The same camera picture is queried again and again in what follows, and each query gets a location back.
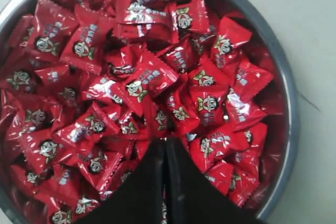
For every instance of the round steel plate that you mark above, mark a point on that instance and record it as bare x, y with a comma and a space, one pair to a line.
282, 145

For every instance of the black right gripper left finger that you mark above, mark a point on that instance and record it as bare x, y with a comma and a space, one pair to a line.
139, 199

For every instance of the pile of red wrapped candies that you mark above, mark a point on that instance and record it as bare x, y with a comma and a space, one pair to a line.
88, 85

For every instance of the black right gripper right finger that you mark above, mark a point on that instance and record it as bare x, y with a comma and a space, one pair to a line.
190, 196

